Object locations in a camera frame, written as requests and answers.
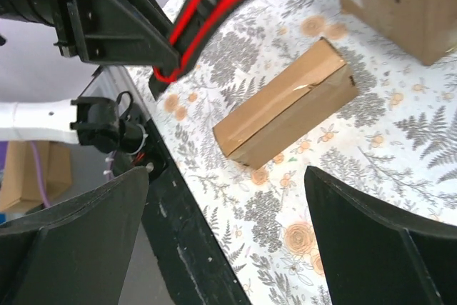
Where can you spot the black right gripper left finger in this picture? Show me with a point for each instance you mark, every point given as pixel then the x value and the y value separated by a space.
pixel 75 252

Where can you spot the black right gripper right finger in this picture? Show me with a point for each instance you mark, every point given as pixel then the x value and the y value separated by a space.
pixel 376 253

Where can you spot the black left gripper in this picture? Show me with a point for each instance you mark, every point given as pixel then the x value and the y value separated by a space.
pixel 103 32

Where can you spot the small cardboard express box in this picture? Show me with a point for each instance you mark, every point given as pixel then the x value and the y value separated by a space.
pixel 315 86

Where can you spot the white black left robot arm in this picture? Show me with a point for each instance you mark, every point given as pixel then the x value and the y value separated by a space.
pixel 82 121

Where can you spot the large brown cardboard box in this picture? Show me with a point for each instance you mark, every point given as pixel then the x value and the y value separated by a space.
pixel 425 29

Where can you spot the floral patterned table mat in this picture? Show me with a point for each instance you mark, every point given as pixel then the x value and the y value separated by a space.
pixel 395 141

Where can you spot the brown boxes outside enclosure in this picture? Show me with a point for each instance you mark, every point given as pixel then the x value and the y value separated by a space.
pixel 20 191

